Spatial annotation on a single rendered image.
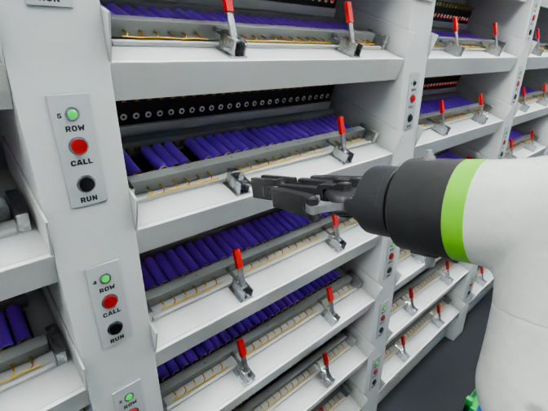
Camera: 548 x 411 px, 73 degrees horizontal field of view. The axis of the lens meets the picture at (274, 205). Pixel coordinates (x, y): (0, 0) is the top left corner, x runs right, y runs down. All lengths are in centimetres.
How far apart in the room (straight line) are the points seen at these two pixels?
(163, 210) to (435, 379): 139
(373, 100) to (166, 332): 65
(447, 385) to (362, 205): 139
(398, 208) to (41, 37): 37
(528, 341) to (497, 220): 8
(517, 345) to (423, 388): 136
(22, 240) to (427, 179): 44
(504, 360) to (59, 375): 52
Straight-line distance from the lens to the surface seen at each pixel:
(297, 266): 78
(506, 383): 33
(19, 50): 44
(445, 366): 179
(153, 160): 61
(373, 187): 38
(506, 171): 33
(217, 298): 68
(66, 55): 45
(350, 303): 102
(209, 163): 61
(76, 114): 45
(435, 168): 36
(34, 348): 62
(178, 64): 50
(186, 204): 56
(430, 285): 153
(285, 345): 89
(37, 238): 51
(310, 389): 108
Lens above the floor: 118
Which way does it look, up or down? 22 degrees down
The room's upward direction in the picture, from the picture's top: straight up
